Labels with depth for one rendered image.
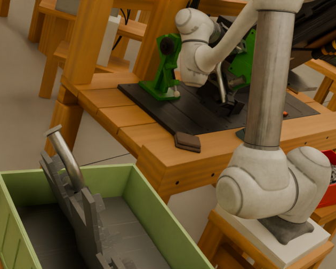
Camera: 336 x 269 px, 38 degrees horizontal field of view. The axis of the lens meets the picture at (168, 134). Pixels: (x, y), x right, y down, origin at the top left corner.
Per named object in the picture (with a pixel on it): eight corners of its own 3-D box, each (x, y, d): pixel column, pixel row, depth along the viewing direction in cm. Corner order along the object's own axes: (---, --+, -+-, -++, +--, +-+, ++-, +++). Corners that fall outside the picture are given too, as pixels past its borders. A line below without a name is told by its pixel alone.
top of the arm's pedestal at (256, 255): (329, 253, 166) (335, 244, 164) (281, 286, 143) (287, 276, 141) (260, 197, 183) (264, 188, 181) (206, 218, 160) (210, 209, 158)
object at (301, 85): (314, 92, 220) (317, 87, 218) (296, 94, 209) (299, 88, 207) (252, 54, 241) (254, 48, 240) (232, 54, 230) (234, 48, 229)
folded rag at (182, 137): (198, 143, 184) (200, 136, 183) (200, 153, 177) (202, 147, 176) (173, 136, 183) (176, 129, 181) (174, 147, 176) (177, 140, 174)
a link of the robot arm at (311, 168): (319, 220, 156) (352, 167, 146) (281, 229, 146) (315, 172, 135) (286, 188, 167) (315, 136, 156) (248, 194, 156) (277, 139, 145)
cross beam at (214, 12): (276, 22, 286) (282, 8, 281) (98, 6, 195) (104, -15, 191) (269, 19, 288) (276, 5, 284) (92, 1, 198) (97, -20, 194)
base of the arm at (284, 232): (320, 228, 163) (328, 215, 161) (283, 246, 148) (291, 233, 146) (280, 194, 174) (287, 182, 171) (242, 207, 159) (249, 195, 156)
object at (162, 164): (346, 145, 274) (359, 123, 267) (153, 200, 169) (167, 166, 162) (326, 132, 282) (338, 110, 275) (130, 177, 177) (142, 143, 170)
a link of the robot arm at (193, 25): (193, 18, 193) (192, 50, 191) (170, 6, 180) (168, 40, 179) (216, 13, 186) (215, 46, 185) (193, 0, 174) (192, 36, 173)
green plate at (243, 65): (254, 85, 217) (280, 44, 211) (245, 81, 210) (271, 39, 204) (236, 73, 223) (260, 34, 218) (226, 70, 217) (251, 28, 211)
